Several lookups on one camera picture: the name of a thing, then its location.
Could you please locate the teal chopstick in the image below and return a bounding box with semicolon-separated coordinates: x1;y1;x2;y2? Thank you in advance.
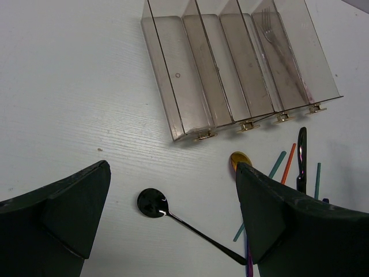
230;151;287;242
314;163;322;200

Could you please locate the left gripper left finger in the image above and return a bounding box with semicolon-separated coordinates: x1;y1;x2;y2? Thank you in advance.
1;160;111;276

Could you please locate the black spoon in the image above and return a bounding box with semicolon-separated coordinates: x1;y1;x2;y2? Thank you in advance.
137;188;247;265

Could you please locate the fork with pink handle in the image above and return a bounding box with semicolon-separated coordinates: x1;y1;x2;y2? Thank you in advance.
258;8;315;102

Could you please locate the gold spoon purple handle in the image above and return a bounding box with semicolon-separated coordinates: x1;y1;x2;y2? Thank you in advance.
230;151;254;277

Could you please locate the short orange chopstick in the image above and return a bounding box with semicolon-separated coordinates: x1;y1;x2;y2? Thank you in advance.
281;143;296;185

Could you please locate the teal chopstick left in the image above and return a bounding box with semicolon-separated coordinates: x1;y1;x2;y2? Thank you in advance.
230;151;287;242

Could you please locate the black knife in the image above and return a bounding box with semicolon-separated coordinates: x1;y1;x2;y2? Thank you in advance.
296;127;307;194

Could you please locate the teal chopstick right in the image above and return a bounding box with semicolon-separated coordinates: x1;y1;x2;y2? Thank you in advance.
314;163;322;200

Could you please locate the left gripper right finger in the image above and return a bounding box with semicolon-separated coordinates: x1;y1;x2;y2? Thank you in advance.
236;163;368;276

